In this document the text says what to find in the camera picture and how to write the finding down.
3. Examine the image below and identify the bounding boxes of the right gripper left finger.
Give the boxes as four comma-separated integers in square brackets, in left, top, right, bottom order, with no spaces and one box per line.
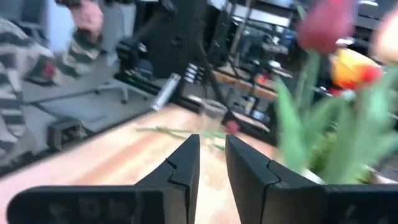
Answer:
[6,134,200,224]

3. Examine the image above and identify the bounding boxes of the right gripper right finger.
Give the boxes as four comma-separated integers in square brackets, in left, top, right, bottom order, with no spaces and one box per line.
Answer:
[225,134,398,224]

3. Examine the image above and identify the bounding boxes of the red tulip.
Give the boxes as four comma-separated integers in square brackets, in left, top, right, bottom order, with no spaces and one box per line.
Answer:
[136,120,241,151]

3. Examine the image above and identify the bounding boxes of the clear glass vase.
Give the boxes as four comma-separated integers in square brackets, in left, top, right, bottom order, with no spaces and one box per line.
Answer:
[198,99,229,150]

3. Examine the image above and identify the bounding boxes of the orange yellow tulip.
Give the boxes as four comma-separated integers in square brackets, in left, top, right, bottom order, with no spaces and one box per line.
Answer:
[323,48,398,184]

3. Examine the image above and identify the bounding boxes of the green plant in white pot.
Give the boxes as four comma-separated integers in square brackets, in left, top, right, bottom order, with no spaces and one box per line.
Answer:
[298,130,398,185]

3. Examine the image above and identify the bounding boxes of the silver metal cylinder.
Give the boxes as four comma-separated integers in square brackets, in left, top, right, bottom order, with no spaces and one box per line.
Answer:
[151,73,182,111]

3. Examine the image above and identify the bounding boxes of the black power box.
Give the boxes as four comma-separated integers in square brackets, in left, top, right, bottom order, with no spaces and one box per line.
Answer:
[46,119,87,151]

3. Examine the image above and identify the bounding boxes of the person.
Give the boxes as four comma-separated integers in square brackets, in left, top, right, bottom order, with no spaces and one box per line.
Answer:
[0,0,105,162]

